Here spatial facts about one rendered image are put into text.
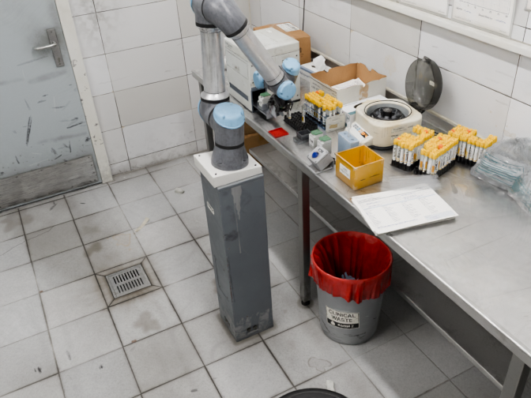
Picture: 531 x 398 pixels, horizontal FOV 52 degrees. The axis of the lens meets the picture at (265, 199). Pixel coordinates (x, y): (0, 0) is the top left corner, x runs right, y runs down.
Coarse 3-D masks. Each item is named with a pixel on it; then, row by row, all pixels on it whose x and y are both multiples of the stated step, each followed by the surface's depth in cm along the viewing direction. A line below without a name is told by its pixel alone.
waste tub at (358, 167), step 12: (336, 156) 209; (348, 156) 212; (360, 156) 215; (372, 156) 209; (336, 168) 212; (348, 168) 203; (360, 168) 200; (372, 168) 203; (348, 180) 205; (360, 180) 203; (372, 180) 206
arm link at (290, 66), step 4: (284, 60) 222; (288, 60) 223; (292, 60) 223; (296, 60) 224; (284, 64) 221; (288, 64) 222; (292, 64) 222; (296, 64) 222; (284, 68) 222; (288, 68) 221; (292, 68) 221; (296, 68) 222; (284, 72) 222; (288, 72) 222; (292, 72) 222; (296, 72) 223; (288, 76) 223; (292, 76) 224; (296, 76) 226; (292, 80) 226
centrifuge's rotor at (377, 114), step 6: (378, 108) 237; (384, 108) 234; (390, 108) 237; (396, 108) 236; (372, 114) 234; (378, 114) 233; (384, 114) 232; (390, 114) 231; (396, 114) 233; (402, 114) 232
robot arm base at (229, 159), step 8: (216, 144) 212; (240, 144) 211; (216, 152) 213; (224, 152) 211; (232, 152) 211; (240, 152) 213; (216, 160) 213; (224, 160) 212; (232, 160) 212; (240, 160) 213; (248, 160) 218; (224, 168) 213; (232, 168) 213; (240, 168) 214
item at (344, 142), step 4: (340, 132) 222; (344, 132) 222; (340, 136) 221; (344, 136) 219; (352, 136) 219; (340, 140) 222; (344, 140) 219; (348, 140) 216; (352, 140) 216; (356, 140) 216; (340, 144) 223; (344, 144) 220; (348, 144) 216; (352, 144) 215; (356, 144) 216; (340, 148) 224; (344, 148) 221; (348, 148) 217; (336, 152) 227
